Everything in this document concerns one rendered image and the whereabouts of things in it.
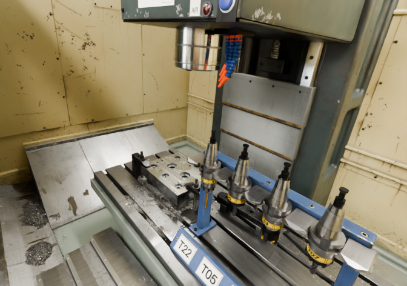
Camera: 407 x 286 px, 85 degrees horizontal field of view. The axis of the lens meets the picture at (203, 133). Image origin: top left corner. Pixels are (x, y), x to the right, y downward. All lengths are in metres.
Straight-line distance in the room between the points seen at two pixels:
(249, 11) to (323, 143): 0.78
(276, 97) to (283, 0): 0.63
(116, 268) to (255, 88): 0.97
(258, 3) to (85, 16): 1.34
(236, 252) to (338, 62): 0.80
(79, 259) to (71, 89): 1.01
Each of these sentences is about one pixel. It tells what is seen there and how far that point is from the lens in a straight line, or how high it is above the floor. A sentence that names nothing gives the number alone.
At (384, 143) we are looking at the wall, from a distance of 1.41.
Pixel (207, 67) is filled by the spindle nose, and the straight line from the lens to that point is 0.72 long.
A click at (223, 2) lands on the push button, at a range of 0.43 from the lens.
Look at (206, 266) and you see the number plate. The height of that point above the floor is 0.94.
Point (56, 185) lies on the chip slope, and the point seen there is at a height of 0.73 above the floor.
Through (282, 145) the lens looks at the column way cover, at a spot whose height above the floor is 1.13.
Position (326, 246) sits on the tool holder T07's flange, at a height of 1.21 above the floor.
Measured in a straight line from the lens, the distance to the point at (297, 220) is 0.55.
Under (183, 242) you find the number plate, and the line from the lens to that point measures 0.81.
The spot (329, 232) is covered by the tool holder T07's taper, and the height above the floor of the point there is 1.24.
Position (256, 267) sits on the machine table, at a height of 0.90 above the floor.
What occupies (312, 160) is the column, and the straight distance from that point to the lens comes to 1.13.
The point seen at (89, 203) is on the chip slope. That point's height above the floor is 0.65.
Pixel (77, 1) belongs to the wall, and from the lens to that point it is 1.67.
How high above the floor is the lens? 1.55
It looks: 22 degrees down
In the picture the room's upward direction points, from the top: 5 degrees clockwise
